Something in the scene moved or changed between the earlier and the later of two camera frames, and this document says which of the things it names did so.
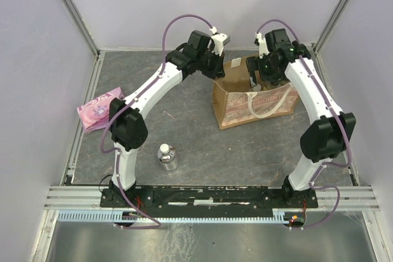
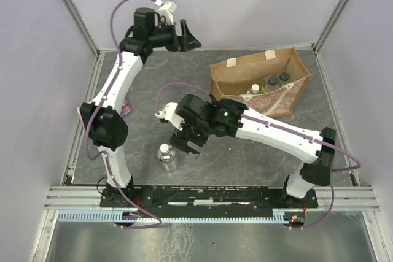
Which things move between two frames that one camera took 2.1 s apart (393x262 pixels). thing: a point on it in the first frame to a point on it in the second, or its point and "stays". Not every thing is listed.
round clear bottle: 167,156 stays
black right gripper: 275,78 to 180,139
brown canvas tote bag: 237,102 stays
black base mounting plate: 205,198 stays
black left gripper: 217,71 to 187,42
